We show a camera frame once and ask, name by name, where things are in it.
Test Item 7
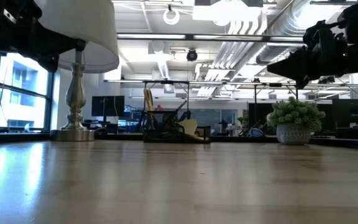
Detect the dark framed window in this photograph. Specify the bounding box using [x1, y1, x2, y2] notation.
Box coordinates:
[0, 51, 55, 133]

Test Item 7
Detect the blue round object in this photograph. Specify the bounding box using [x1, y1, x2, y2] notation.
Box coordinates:
[247, 128, 265, 138]

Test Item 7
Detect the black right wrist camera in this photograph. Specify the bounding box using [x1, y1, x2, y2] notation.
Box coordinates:
[303, 20, 337, 50]

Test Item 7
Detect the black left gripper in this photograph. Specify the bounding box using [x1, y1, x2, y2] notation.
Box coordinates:
[0, 0, 86, 74]

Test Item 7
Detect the black metal table frame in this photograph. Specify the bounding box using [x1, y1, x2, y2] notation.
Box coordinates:
[143, 80, 190, 125]
[253, 82, 300, 125]

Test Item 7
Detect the large dark monitor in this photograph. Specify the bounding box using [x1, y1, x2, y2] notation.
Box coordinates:
[332, 98, 358, 129]

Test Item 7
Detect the green plant in patterned pot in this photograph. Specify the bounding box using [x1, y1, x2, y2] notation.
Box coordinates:
[266, 96, 326, 146]

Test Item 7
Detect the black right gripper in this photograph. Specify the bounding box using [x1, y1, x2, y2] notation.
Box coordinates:
[266, 43, 358, 90]

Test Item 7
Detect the small black rig camera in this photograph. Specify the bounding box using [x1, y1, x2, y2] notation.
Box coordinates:
[318, 76, 336, 85]

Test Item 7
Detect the black computer monitor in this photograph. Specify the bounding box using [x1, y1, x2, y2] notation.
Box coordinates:
[91, 95, 126, 118]

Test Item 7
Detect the white shade silver table lamp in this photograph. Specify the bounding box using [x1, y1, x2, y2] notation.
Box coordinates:
[34, 0, 120, 142]

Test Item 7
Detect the black mesh desk organizer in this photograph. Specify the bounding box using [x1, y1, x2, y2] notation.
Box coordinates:
[143, 110, 212, 144]

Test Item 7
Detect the white coiled cable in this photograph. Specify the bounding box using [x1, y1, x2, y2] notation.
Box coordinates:
[162, 4, 181, 26]

